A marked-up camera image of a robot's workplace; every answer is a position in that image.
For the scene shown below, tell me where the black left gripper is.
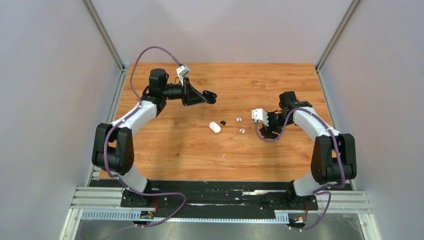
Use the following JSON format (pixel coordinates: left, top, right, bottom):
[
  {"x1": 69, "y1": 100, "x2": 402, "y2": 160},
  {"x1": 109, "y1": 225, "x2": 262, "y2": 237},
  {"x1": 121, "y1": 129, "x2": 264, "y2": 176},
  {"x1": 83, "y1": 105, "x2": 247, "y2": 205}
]
[{"x1": 161, "y1": 77, "x2": 207, "y2": 107}]

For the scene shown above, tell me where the black earbud charging case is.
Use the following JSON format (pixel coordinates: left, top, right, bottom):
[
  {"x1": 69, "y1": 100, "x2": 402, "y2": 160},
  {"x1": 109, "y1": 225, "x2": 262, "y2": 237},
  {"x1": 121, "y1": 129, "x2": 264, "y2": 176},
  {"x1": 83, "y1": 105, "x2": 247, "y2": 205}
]
[{"x1": 202, "y1": 90, "x2": 218, "y2": 105}]

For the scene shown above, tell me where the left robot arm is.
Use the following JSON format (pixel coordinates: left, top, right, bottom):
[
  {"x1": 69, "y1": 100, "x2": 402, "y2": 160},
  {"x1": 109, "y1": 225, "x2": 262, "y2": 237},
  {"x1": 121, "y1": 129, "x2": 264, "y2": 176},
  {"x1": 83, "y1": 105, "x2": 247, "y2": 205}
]
[{"x1": 91, "y1": 65, "x2": 217, "y2": 207}]

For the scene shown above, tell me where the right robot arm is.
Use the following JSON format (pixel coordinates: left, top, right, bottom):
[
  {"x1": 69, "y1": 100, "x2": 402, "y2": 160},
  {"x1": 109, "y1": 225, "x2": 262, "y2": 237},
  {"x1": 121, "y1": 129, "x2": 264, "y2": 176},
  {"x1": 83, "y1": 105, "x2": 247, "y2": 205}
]
[{"x1": 251, "y1": 91, "x2": 357, "y2": 209}]

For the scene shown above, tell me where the white earbud charging case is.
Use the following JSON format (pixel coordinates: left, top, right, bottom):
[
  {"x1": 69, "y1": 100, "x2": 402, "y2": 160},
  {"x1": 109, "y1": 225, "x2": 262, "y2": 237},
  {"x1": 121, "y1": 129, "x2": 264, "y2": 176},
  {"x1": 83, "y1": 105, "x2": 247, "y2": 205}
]
[{"x1": 208, "y1": 121, "x2": 222, "y2": 134}]

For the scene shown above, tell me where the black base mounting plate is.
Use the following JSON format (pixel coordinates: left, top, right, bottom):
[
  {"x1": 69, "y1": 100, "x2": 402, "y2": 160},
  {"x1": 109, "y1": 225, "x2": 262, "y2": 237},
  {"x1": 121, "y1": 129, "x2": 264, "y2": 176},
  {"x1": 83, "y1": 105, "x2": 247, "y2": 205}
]
[{"x1": 89, "y1": 179, "x2": 332, "y2": 219}]

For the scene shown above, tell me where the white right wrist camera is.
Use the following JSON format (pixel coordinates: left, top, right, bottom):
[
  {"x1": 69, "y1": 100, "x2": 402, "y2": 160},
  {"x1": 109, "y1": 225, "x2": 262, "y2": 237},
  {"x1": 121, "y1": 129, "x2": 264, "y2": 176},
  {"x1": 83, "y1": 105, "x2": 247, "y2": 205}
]
[{"x1": 251, "y1": 108, "x2": 269, "y2": 127}]

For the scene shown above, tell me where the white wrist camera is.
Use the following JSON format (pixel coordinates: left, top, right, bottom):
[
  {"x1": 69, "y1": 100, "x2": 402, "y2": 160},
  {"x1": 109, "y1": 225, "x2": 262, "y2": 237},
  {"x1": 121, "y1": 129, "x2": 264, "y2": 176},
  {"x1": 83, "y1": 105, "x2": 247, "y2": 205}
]
[
  {"x1": 251, "y1": 108, "x2": 269, "y2": 127},
  {"x1": 176, "y1": 64, "x2": 191, "y2": 85}
]

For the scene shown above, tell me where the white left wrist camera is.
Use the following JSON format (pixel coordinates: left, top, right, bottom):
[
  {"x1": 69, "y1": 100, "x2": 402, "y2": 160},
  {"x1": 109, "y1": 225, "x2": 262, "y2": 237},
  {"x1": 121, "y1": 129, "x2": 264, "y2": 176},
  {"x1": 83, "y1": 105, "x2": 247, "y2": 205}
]
[{"x1": 176, "y1": 64, "x2": 191, "y2": 85}]

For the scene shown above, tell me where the left aluminium corner post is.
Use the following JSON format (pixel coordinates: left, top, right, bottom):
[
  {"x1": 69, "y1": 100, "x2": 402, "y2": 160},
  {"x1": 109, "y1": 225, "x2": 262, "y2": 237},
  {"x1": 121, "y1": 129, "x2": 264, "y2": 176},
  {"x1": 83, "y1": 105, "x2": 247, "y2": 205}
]
[{"x1": 82, "y1": 0, "x2": 126, "y2": 72}]

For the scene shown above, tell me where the aluminium corner post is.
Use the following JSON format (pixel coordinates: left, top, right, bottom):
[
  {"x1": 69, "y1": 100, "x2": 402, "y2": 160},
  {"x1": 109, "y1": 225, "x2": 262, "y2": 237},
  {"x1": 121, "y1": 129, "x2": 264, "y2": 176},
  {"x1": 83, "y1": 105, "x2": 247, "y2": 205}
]
[
  {"x1": 82, "y1": 0, "x2": 126, "y2": 72},
  {"x1": 315, "y1": 0, "x2": 362, "y2": 73}
]

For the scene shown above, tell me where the right aluminium corner post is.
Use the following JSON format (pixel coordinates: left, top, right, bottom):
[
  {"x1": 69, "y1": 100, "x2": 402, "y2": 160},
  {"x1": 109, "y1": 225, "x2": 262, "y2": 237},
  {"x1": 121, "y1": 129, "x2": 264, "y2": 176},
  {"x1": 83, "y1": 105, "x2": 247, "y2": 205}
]
[{"x1": 315, "y1": 0, "x2": 362, "y2": 73}]

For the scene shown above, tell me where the aluminium frame rail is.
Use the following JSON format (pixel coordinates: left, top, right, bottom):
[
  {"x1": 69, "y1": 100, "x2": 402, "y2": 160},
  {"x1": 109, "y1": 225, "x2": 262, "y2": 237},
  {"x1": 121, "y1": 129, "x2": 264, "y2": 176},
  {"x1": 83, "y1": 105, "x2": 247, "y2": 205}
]
[{"x1": 70, "y1": 187, "x2": 373, "y2": 214}]

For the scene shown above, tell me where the slotted cable duct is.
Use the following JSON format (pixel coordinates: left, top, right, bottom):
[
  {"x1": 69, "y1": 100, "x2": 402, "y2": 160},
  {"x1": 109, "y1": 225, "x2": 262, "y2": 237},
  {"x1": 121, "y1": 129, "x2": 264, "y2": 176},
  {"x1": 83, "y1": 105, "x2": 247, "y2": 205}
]
[{"x1": 80, "y1": 209, "x2": 290, "y2": 224}]

